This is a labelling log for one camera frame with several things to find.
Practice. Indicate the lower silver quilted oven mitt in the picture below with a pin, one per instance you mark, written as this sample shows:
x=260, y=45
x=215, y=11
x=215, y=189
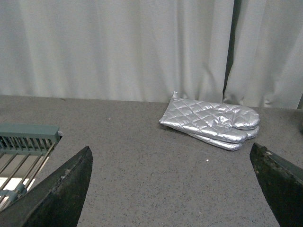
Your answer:
x=227, y=145

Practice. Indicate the grey curtain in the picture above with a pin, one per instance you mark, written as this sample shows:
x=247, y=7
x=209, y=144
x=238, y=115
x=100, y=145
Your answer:
x=243, y=52

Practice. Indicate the silver quilted oven mitt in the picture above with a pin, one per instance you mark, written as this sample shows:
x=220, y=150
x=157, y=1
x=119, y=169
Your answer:
x=215, y=120
x=227, y=145

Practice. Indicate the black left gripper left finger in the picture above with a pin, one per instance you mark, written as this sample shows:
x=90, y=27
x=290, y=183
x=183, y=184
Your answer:
x=57, y=201

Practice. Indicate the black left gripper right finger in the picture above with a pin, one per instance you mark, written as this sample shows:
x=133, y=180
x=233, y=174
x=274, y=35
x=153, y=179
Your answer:
x=282, y=185

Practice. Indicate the upper silver quilted oven mitt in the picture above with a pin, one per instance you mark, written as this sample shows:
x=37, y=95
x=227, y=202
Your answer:
x=215, y=120

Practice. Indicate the green dish rack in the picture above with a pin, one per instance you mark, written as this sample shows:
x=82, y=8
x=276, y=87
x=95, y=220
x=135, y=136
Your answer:
x=24, y=150

